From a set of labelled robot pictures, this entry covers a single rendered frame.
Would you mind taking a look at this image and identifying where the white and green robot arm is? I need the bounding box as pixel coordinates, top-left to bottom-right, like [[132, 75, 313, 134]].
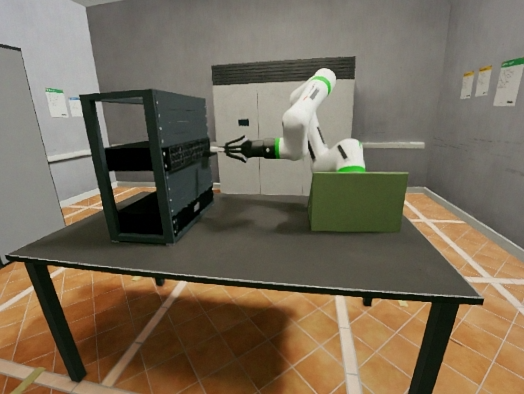
[[263, 69, 365, 174]]

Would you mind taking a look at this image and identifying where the dark grey server rack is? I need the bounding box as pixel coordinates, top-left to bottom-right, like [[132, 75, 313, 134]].
[[79, 89, 217, 246]]

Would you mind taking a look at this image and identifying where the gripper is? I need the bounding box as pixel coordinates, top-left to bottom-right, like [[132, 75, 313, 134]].
[[210, 135, 264, 163]]

